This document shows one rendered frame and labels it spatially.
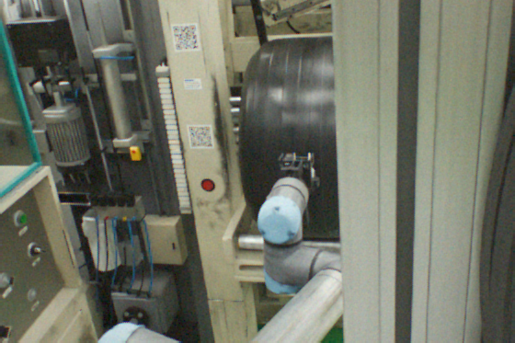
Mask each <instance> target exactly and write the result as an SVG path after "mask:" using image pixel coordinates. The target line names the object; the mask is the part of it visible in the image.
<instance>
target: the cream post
mask: <svg viewBox="0 0 515 343"><path fill-rule="evenodd" d="M158 5H159V11H160V17H161V22H162V28H163V32H164V38H165V44H166V54H167V59H168V65H169V70H170V75H171V81H172V86H173V92H174V98H175V103H176V108H177V118H178V124H179V129H180V135H181V141H182V145H183V150H184V156H185V162H186V169H187V174H188V179H189V189H190V195H191V200H192V206H193V211H194V215H195V221H196V233H197V238H198V244H199V250H200V259H201V265H202V270H203V276H204V281H205V287H206V292H207V297H208V303H209V308H210V314H211V320H212V329H213V334H214V340H215V343H248V342H249V341H250V340H251V339H252V338H253V337H254V336H255V335H256V334H257V333H258V325H257V318H256V310H255V302H254V294H253V288H252V281H237V280H234V273H233V265H229V264H226V260H225V253H224V248H223V236H224V234H225V232H226V230H227V228H228V225H229V223H230V222H231V220H232V218H233V216H234V213H235V210H236V208H237V206H238V204H239V202H240V200H241V192H240V185H239V177H238V170H237V162H236V155H235V141H234V134H233V119H232V111H231V104H230V97H229V89H228V82H227V74H226V67H225V59H224V52H223V38H222V31H221V24H220V16H219V8H218V1H217V0H158ZM192 23H197V28H198V33H199V40H200V51H177V52H175V49H174V43H173V37H172V31H171V27H170V25H176V24H192ZM195 78H200V83H201V89H185V84H184V79H195ZM187 125H211V126H212V137H213V142H214V148H190V143H189V134H188V128H187ZM205 180H210V181H211V183H212V189H209V190H207V189H205V188H204V187H203V186H202V184H203V182H204V181H205Z"/></svg>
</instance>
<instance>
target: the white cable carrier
mask: <svg viewBox="0 0 515 343"><path fill-rule="evenodd" d="M156 71H170V70H169V65H168V63H166V66H164V63H162V66H161V67H160V66H158V67H156ZM158 77H159V78H158V83H160V84H158V87H159V88H161V89H159V93H160V94H162V95H160V97H161V99H162V100H161V103H162V104H163V105H162V108H163V109H164V110H163V112H164V114H165V116H164V118H165V123H166V124H167V125H166V129H167V130H168V131H167V134H169V135H168V136H167V139H168V140H169V143H171V144H170V145H169V148H170V149H171V150H170V153H171V154H172V155H171V158H172V159H173V160H172V164H173V168H175V169H174V173H176V174H175V178H176V182H177V191H178V196H179V197H178V198H179V200H180V202H179V204H180V205H181V206H180V207H187V208H191V207H192V208H193V206H192V200H191V195H190V189H189V179H188V174H187V169H186V162H185V156H184V150H183V145H182V141H181V135H180V129H179V124H178V118H177V108H176V103H175V98H174V92H173V86H172V81H171V75H158Z"/></svg>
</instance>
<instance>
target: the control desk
mask: <svg viewBox="0 0 515 343"><path fill-rule="evenodd" d="M82 284H83V282H82V279H81V275H80V271H79V268H78V265H77V262H76V258H75V255H74V250H73V247H72V243H71V240H70V236H69V234H68V230H67V227H66V223H65V219H64V217H63V212H62V208H61V205H60V202H59V199H58V195H57V191H56V188H55V185H54V182H53V179H52V173H51V170H50V167H49V166H41V167H40V168H38V169H37V170H36V171H35V172H33V173H32V174H31V175H29V176H28V177H27V178H25V179H23V180H22V181H20V182H19V183H18V184H17V185H15V186H14V187H13V188H12V189H10V190H9V191H8V192H7V193H6V195H5V196H3V197H2V198H1V199H0V343H98V339H97V333H96V330H95V328H94V325H93V321H92V317H91V314H90V311H89V308H88V304H87V301H86V296H85V292H84V289H83V286H81V285H82Z"/></svg>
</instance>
